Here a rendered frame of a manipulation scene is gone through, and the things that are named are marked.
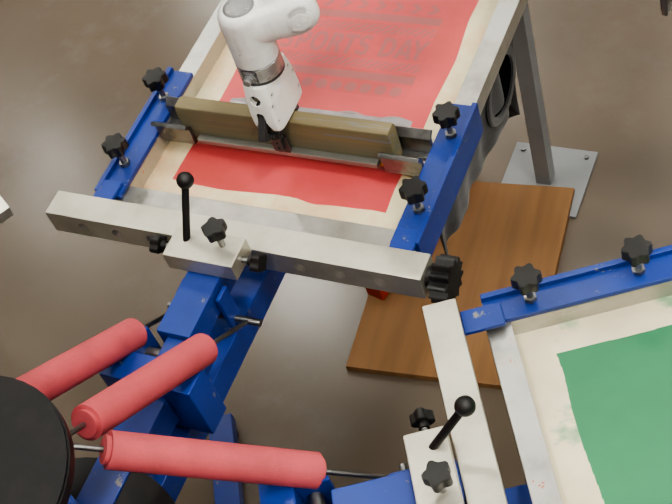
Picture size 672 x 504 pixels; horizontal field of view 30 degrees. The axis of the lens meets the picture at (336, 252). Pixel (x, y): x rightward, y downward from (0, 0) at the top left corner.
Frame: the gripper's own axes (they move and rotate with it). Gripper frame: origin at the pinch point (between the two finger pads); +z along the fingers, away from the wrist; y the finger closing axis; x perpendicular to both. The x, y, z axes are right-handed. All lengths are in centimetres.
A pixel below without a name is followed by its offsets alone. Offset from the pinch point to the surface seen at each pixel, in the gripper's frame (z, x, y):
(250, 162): 6.0, 7.6, -3.1
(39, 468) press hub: -30, -11, -79
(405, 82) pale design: 5.9, -13.6, 19.5
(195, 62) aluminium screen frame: 2.5, 26.6, 15.4
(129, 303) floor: 102, 85, 17
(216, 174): 6.0, 12.8, -6.8
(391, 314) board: 99, 12, 28
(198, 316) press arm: -2.6, -2.9, -40.0
